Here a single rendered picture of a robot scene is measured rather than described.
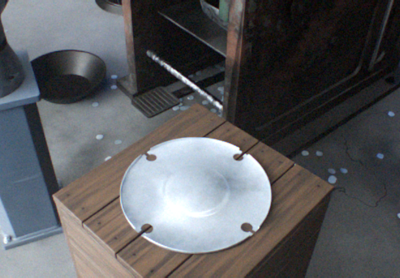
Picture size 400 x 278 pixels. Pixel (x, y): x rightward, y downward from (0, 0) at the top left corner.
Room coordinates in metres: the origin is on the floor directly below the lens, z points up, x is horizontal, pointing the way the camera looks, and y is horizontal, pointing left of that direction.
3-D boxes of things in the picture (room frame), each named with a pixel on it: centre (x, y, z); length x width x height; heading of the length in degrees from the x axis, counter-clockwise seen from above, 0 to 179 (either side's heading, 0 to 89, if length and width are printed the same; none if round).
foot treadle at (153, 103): (1.28, -0.01, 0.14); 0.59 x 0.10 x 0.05; 132
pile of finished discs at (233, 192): (0.61, 0.02, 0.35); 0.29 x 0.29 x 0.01
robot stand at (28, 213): (0.81, 0.47, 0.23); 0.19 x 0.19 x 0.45; 26
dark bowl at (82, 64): (1.38, 0.52, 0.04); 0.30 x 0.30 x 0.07
